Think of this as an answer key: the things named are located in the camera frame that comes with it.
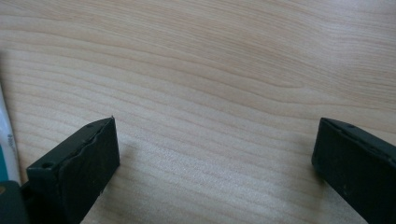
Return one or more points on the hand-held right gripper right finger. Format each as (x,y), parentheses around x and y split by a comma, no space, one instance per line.
(355,165)

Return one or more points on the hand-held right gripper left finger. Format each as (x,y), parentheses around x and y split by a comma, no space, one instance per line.
(77,174)

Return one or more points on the white and teal packet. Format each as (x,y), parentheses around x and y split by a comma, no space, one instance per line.
(7,149)

